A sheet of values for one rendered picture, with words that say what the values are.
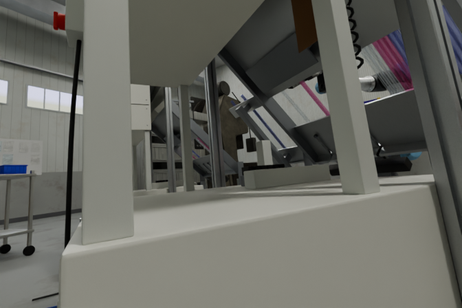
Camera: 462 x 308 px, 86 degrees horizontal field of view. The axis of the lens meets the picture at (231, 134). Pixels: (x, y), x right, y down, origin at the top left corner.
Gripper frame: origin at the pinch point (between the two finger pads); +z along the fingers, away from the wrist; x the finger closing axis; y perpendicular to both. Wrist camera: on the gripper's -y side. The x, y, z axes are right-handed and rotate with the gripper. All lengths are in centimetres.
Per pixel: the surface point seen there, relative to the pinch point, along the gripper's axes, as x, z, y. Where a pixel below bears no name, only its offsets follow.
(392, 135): 28.5, 4.2, -30.5
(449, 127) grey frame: 63, 51, -11
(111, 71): 59, 83, 11
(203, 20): 32, 53, 25
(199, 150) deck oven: -377, -93, -28
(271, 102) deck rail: -8.0, 12.6, -0.8
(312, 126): 1.7, 7.5, -18.1
